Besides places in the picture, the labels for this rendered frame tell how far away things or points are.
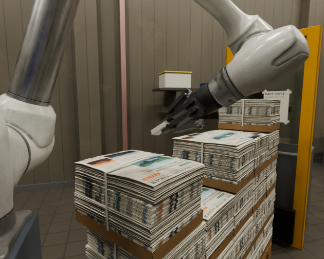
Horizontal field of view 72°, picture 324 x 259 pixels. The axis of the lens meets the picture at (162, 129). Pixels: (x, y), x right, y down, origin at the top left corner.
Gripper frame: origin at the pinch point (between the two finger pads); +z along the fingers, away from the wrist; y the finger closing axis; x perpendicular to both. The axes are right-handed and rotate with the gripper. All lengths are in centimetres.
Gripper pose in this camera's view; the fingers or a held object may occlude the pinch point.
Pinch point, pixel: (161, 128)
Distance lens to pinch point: 68.5
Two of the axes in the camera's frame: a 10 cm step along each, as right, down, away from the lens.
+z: -6.9, 4.4, 5.8
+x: 6.7, 0.9, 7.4
